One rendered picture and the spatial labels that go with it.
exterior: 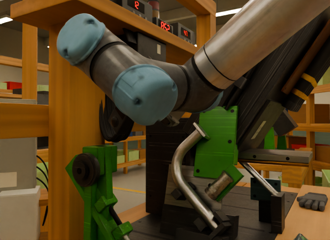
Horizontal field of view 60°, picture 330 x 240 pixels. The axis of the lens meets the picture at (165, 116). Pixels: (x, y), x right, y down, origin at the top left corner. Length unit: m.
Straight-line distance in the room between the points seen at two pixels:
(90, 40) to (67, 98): 0.43
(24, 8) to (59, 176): 0.45
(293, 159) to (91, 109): 0.60
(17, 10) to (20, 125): 0.30
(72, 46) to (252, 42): 0.24
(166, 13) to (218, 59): 8.93
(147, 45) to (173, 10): 8.34
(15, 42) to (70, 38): 11.94
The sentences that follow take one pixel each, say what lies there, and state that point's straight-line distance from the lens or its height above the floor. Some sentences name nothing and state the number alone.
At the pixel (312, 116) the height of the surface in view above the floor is 1.28.
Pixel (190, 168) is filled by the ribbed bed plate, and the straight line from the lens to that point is 0.87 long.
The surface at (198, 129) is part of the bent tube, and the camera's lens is 0.82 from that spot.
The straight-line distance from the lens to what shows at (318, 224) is 1.09.
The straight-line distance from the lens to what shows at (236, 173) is 0.80.
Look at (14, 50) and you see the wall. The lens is 12.30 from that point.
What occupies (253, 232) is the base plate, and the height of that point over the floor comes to 0.90.
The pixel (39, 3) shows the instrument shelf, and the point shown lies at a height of 1.52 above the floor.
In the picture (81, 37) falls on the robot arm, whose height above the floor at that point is 1.34.
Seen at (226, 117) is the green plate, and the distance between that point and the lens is 0.84.
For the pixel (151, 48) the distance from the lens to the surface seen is 0.95.
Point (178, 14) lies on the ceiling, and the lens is 9.12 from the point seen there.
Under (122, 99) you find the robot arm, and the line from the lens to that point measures 0.36.
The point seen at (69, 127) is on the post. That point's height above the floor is 1.21.
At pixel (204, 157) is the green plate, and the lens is 0.84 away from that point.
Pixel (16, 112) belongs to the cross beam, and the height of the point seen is 1.25.
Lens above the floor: 1.23
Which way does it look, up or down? 1 degrees up
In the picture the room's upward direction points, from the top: straight up
